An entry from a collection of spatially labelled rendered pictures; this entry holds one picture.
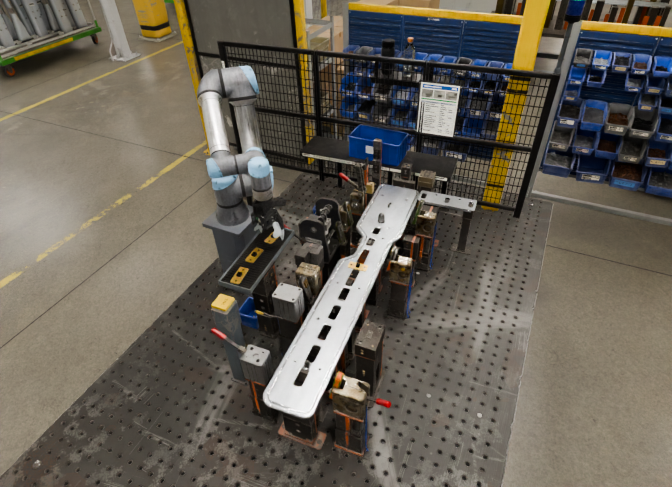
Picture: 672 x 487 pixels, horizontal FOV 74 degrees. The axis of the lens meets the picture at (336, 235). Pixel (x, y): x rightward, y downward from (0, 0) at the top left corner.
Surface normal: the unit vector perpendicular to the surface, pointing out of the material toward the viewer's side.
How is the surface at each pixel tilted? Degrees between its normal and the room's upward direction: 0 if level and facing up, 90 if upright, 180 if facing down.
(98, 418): 0
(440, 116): 90
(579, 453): 0
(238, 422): 0
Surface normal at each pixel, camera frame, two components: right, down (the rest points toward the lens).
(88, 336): -0.03, -0.77
